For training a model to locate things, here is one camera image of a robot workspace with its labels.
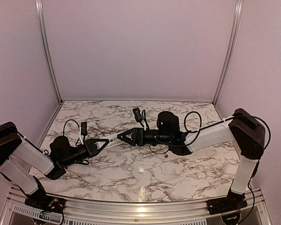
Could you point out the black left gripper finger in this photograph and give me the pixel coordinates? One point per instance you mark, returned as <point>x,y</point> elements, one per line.
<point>101,146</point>
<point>94,143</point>

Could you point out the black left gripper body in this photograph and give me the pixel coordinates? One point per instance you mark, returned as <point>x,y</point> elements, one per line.
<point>72,158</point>

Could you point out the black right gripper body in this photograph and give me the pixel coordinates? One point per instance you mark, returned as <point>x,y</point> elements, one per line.
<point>161,138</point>

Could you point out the white remote control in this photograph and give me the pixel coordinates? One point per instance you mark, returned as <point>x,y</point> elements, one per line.
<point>113,141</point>

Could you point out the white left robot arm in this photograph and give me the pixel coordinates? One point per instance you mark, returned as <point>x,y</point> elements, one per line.
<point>14,146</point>

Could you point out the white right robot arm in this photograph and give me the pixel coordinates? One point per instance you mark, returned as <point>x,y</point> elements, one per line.
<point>249,134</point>

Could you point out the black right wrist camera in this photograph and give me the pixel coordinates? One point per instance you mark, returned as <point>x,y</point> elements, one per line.
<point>137,114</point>

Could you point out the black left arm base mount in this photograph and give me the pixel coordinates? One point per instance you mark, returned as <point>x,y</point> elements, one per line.
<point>41,200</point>

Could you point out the aluminium front frame rail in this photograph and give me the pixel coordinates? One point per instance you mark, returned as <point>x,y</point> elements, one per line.
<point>92,212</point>

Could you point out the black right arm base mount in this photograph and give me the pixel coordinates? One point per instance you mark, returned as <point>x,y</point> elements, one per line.
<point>232,201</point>

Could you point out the aluminium frame corner post right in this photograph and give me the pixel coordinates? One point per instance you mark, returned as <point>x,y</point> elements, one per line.
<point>229,53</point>

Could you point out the aluminium frame corner post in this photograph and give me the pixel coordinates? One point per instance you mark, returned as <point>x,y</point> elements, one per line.
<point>46,48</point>
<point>229,53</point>

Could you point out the aluminium frame corner post left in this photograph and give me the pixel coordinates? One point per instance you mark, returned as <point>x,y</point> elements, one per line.
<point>46,48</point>

